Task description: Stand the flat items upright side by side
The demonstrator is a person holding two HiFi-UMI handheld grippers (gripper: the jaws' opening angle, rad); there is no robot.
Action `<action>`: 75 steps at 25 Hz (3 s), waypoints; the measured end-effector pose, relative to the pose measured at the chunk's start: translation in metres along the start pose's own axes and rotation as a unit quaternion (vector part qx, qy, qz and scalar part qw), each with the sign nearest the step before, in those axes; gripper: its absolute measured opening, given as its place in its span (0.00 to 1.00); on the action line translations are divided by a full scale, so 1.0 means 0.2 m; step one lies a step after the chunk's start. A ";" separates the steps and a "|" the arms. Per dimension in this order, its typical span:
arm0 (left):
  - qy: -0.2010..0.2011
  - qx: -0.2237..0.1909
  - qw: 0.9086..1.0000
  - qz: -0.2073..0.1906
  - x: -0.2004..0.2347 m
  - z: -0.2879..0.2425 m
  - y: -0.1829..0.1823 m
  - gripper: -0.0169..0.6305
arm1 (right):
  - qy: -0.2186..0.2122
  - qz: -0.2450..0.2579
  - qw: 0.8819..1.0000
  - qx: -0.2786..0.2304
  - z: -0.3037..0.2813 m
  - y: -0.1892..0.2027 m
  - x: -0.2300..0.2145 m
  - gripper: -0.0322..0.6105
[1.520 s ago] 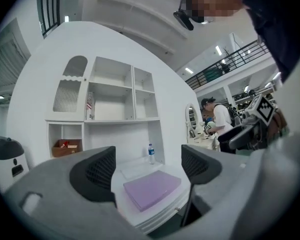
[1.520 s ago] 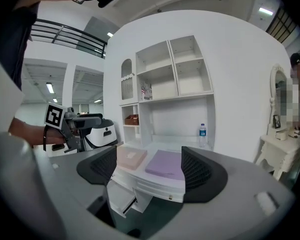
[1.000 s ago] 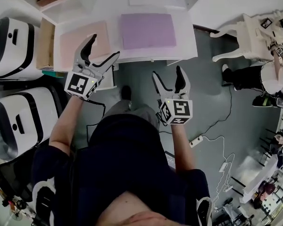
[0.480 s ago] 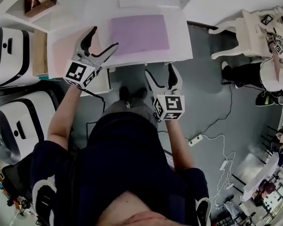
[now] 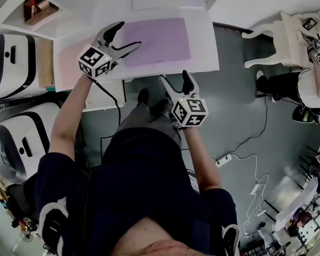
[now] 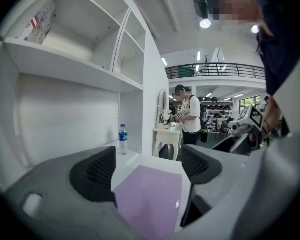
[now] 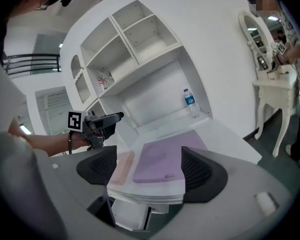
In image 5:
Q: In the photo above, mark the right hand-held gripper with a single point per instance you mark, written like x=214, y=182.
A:
x=192, y=111

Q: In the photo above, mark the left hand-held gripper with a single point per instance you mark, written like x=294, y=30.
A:
x=92, y=59

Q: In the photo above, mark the purple folder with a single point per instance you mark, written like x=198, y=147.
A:
x=162, y=41

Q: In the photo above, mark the pink folder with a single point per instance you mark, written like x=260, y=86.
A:
x=69, y=73

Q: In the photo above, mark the person's left forearm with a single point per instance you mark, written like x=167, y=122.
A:
x=66, y=116

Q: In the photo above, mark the person's right forearm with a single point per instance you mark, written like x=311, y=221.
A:
x=202, y=156

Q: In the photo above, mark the person's black shoe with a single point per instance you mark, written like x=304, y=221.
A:
x=163, y=107
x=143, y=96

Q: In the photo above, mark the person's grey trousers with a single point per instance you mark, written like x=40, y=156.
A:
x=144, y=121

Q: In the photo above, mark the white desk drawer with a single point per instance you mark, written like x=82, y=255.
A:
x=104, y=95

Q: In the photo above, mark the white desk with shelves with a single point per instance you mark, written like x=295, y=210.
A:
x=202, y=36

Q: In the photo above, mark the brown cardboard box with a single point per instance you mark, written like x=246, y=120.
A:
x=46, y=63

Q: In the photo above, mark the brown wooden organizer box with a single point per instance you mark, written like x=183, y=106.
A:
x=42, y=12

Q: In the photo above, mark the white power strip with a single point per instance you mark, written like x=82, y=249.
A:
x=224, y=160

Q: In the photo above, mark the red marker pen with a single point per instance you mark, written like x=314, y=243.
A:
x=33, y=7

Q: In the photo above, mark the white black robot machine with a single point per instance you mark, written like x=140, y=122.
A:
x=29, y=137
x=16, y=71

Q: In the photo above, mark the person's dark shirt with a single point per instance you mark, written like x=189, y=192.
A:
x=138, y=183

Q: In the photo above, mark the white dressing table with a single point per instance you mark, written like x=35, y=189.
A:
x=285, y=36

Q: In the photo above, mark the person's face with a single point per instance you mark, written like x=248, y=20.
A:
x=160, y=239

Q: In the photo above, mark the white work table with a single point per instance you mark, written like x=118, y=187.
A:
x=296, y=204

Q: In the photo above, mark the small black picture frame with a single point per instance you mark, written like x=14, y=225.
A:
x=309, y=24

